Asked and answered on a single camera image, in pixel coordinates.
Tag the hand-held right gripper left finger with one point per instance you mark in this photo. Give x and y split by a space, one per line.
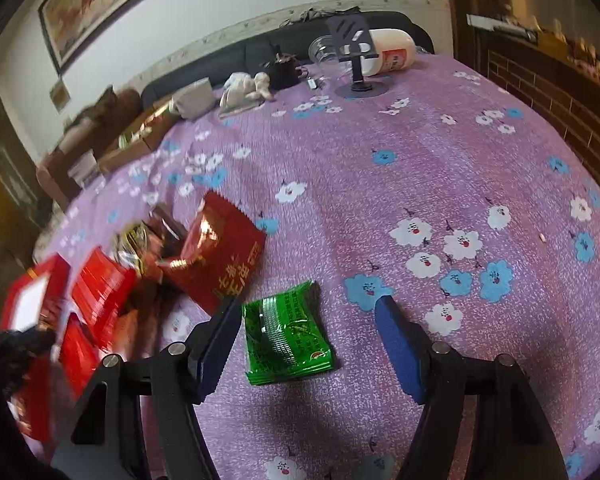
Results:
219 347

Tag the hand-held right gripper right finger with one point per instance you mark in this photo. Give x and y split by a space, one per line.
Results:
399 352

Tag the green snack packet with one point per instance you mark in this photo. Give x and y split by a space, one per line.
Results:
285 332

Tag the red snack packet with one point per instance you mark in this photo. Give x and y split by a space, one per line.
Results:
225 255

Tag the red box with white inside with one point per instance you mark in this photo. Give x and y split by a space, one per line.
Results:
27 305

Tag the gold snack packet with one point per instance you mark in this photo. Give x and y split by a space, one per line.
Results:
132 246

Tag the purple floral tablecloth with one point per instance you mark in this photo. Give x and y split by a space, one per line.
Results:
355 185

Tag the cardboard box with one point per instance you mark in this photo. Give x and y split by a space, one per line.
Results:
137 135

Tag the brown armchair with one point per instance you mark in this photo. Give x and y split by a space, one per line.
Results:
80 130

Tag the wooden glass cabinet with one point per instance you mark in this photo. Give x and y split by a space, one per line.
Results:
5 180

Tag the white plastic bottle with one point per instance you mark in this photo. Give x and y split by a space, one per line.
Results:
392 52

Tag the brick counter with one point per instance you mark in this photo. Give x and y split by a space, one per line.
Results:
555 95

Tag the dark sofa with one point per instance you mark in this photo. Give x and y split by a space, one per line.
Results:
260 47

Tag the black phone stand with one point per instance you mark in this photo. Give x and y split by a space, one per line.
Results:
352 52

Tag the clear plastic cup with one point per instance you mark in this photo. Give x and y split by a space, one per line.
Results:
322 51

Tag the small wall picture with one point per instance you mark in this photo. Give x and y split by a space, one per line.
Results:
59 95

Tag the framed wall painting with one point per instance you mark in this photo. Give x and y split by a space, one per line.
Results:
105 2

